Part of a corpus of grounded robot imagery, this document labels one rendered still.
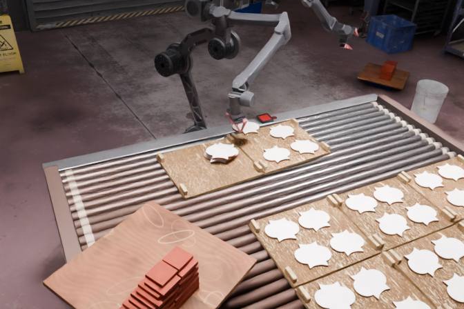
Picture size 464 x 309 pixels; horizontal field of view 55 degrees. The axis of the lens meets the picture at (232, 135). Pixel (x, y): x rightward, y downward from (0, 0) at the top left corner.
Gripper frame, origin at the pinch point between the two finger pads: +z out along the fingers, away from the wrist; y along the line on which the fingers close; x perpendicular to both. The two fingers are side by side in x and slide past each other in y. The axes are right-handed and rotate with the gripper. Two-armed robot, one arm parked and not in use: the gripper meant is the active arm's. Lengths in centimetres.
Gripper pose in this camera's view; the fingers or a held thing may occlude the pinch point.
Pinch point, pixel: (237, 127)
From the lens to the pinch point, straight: 228.4
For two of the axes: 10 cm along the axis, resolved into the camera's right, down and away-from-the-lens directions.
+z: 1.0, 8.0, 5.9
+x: -9.1, 3.2, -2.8
